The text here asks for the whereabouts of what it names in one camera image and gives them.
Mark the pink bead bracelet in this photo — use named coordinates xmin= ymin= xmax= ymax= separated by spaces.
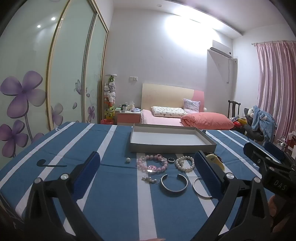
xmin=137 ymin=154 xmax=169 ymax=174

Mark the beige and pink headboard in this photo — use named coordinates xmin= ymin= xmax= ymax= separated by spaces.
xmin=142 ymin=83 xmax=205 ymax=114

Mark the white patterned pillow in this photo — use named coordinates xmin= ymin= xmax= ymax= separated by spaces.
xmin=151 ymin=106 xmax=186 ymax=117

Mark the grey shallow cardboard tray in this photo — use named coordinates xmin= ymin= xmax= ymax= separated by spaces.
xmin=129 ymin=123 xmax=217 ymax=153

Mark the white pearl bracelet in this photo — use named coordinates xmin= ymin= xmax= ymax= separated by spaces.
xmin=175 ymin=156 xmax=195 ymax=172

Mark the dark red bead bracelet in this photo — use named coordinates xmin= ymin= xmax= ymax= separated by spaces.
xmin=208 ymin=153 xmax=224 ymax=164

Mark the white air conditioner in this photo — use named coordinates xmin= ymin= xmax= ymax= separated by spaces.
xmin=209 ymin=40 xmax=233 ymax=58

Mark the silver open cuff bangle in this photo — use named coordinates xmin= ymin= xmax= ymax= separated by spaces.
xmin=161 ymin=173 xmax=188 ymax=192

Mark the folded salmon quilt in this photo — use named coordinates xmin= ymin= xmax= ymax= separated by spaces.
xmin=180 ymin=112 xmax=235 ymax=130

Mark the person's right hand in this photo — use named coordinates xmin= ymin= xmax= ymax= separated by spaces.
xmin=268 ymin=195 xmax=284 ymax=217

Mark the dark grey armchair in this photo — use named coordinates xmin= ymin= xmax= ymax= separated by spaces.
xmin=244 ymin=120 xmax=265 ymax=142

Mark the blue white striped cloth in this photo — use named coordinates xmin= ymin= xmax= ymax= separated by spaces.
xmin=0 ymin=122 xmax=296 ymax=241

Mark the pink curtain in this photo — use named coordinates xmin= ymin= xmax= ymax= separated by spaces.
xmin=255 ymin=40 xmax=296 ymax=149

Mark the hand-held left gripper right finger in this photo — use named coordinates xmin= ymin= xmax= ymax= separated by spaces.
xmin=194 ymin=151 xmax=274 ymax=241

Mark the dark wooden chair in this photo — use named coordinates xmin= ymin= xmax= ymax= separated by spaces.
xmin=227 ymin=100 xmax=238 ymax=119

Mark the plush toy tower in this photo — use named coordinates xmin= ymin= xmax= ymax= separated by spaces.
xmin=103 ymin=74 xmax=117 ymax=121

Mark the pearl cluster earring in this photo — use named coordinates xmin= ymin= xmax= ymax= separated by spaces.
xmin=142 ymin=176 xmax=161 ymax=185

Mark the pink beige nightstand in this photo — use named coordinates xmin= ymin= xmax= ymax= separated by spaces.
xmin=117 ymin=109 xmax=141 ymax=126

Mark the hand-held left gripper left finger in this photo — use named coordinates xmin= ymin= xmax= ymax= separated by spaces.
xmin=24 ymin=151 xmax=109 ymax=241

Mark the floral sliding door wardrobe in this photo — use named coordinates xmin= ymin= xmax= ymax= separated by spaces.
xmin=0 ymin=0 xmax=109 ymax=160

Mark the yellow bangle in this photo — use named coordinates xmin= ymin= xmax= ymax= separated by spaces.
xmin=206 ymin=154 xmax=225 ymax=172

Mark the thin silver round bangle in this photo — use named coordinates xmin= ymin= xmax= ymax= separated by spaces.
xmin=193 ymin=176 xmax=213 ymax=199

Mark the light blue garment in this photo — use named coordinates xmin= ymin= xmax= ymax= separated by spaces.
xmin=251 ymin=105 xmax=278 ymax=142

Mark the lilac pillow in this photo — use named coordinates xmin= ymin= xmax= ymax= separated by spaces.
xmin=183 ymin=99 xmax=201 ymax=113

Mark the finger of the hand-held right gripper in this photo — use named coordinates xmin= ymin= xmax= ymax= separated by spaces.
xmin=243 ymin=142 xmax=262 ymax=163
xmin=264 ymin=141 xmax=285 ymax=161

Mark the bed with pink sheet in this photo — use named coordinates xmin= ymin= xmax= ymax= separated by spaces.
xmin=141 ymin=109 xmax=234 ymax=130

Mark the curtain rod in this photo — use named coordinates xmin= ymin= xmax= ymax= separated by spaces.
xmin=251 ymin=40 xmax=296 ymax=46

